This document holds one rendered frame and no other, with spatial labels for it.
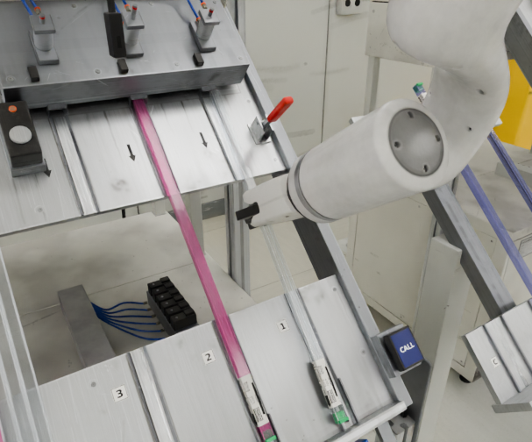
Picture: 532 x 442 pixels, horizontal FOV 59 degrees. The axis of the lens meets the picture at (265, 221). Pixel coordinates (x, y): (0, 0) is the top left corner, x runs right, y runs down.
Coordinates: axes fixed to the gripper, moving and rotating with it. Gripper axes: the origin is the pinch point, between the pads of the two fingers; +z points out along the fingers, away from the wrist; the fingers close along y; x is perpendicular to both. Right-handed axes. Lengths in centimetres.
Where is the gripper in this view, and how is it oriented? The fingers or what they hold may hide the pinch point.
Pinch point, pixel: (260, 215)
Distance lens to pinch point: 68.1
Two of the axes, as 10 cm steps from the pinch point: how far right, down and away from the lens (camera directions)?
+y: -8.7, 1.9, -4.6
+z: -4.3, 1.9, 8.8
